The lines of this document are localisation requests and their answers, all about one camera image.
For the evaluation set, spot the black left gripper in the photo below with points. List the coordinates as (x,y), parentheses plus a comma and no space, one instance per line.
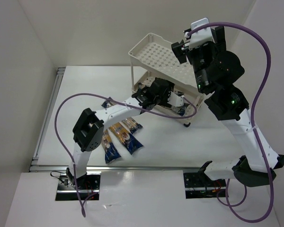
(164,100)

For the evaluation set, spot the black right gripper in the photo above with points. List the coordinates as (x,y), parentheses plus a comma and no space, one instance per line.
(194,50)

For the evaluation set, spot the spaghetti bag with white label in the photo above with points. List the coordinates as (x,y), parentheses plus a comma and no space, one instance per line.
(129,122)

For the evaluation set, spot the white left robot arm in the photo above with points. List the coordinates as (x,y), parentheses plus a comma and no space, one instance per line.
(90,126)

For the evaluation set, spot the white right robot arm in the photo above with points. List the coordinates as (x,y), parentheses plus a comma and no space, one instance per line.
(216,70)

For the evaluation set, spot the cream two-tier shelf cart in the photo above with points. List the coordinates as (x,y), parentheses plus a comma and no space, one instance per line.
(153,58)

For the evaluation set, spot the yellow spaghetti bag right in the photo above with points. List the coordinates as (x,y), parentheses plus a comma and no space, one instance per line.
(125,138)

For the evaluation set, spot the yellow spaghetti bag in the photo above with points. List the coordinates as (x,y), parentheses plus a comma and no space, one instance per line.
(111,153)
(125,138)

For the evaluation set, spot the yellow spaghetti bag left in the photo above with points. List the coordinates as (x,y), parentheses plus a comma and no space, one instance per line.
(111,153)

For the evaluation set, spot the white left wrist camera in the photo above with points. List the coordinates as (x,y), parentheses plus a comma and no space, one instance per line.
(175,100)

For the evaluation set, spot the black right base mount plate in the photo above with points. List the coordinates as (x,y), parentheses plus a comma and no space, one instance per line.
(198,186)

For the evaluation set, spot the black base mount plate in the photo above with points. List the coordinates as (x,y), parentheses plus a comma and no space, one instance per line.
(198,186)
(88,190)

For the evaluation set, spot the aluminium table edge rail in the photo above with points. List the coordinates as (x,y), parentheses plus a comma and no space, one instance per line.
(54,93)

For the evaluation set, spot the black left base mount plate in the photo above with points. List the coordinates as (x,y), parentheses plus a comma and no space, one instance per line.
(88,190)

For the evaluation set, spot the front aluminium rail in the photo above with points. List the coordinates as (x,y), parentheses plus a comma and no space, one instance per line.
(36,168)

